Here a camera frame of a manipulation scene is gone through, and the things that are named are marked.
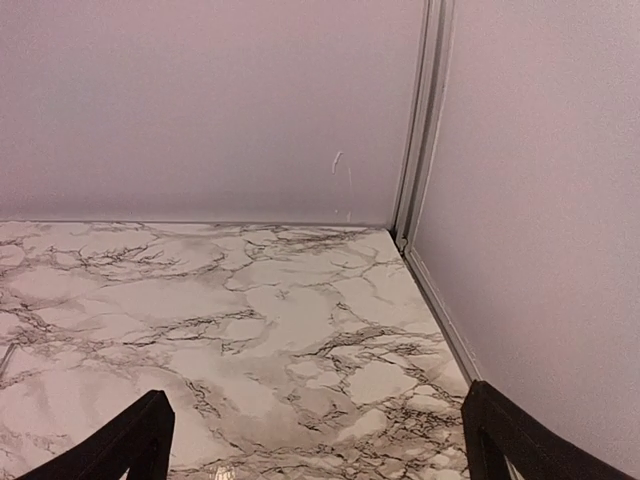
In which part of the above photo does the right aluminium frame post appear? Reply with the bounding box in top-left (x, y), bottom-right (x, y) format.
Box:
top-left (391, 0), bottom-right (455, 253)

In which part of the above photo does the clear handled small screwdriver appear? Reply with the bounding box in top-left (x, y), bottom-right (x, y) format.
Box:
top-left (0, 344), bottom-right (16, 376)

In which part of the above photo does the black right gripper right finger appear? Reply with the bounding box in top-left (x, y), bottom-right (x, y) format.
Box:
top-left (461, 380), bottom-right (630, 480)

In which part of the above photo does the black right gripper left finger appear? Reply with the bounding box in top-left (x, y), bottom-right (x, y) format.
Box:
top-left (21, 390), bottom-right (175, 480)

